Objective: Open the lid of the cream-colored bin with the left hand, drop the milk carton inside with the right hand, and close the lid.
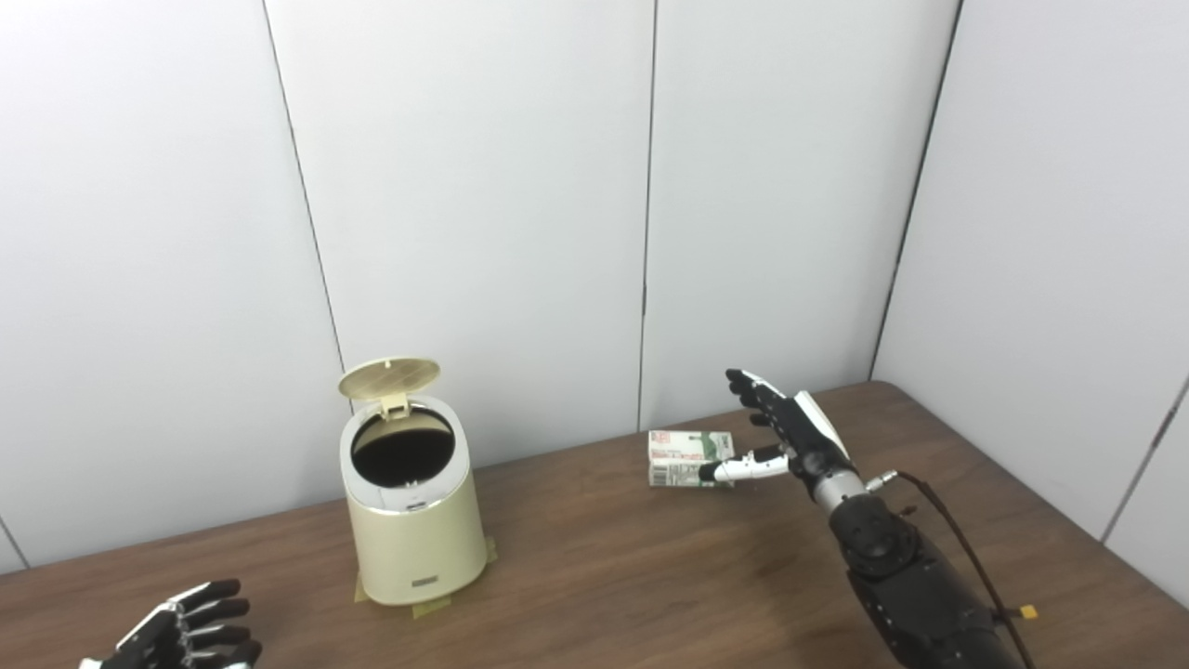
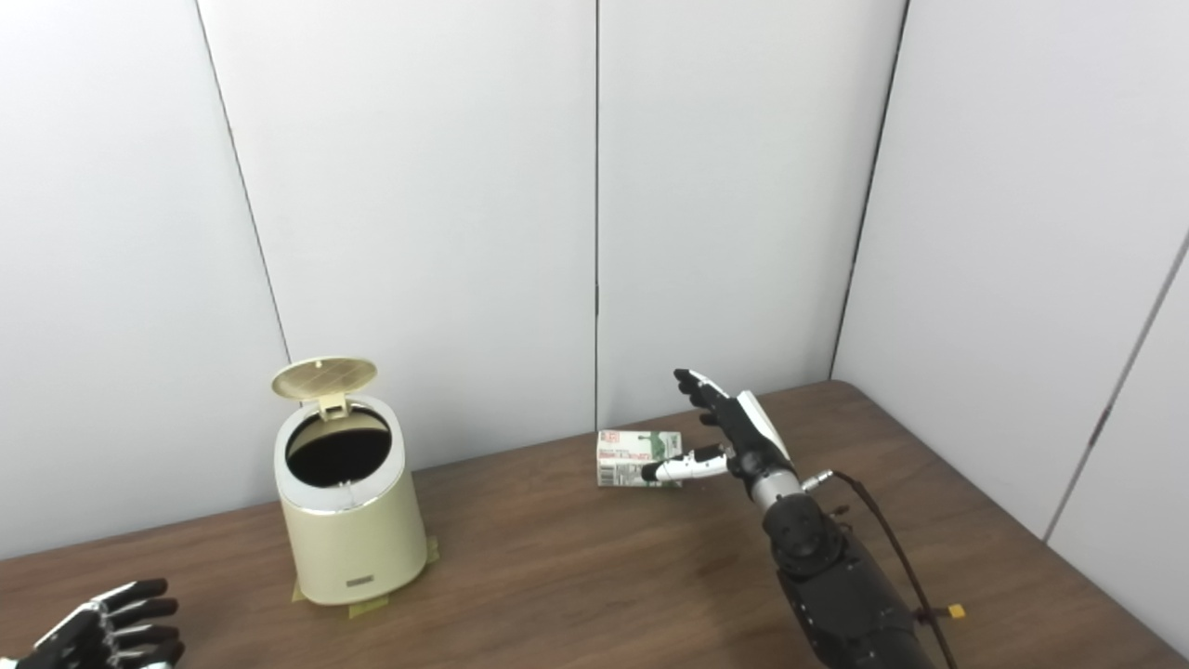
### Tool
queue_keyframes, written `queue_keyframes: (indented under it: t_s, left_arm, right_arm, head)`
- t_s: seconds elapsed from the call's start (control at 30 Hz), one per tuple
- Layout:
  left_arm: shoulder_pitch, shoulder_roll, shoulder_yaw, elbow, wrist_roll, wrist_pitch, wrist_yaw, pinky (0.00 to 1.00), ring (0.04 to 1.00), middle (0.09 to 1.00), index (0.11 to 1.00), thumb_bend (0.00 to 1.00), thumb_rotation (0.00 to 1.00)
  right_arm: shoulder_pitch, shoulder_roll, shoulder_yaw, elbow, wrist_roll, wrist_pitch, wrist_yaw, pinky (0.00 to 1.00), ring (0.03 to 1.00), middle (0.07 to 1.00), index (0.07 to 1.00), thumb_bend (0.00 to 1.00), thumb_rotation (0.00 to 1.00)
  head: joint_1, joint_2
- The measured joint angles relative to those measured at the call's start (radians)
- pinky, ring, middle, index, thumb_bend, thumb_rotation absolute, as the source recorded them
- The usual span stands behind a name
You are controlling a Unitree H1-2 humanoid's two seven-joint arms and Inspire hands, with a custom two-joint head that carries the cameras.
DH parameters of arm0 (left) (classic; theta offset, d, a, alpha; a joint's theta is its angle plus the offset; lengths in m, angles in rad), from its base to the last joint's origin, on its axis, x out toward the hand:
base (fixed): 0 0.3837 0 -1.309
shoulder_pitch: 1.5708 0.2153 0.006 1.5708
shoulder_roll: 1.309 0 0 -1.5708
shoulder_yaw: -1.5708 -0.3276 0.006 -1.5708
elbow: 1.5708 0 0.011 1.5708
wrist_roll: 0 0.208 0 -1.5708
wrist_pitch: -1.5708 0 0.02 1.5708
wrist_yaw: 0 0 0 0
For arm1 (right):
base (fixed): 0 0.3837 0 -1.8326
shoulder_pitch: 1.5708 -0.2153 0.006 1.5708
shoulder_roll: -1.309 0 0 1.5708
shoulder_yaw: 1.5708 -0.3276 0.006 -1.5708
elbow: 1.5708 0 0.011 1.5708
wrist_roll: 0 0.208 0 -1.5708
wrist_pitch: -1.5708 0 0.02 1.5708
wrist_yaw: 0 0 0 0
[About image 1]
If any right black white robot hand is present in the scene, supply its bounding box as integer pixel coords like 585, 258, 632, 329
699, 369, 854, 486

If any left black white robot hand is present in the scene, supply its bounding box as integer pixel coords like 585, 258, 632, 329
79, 579, 264, 669

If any white green milk carton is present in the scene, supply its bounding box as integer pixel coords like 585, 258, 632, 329
647, 429, 735, 489

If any cream-colored lidded bin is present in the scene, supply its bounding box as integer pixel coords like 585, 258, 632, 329
337, 357, 489, 607

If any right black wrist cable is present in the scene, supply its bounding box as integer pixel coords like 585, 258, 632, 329
866, 470, 1037, 669

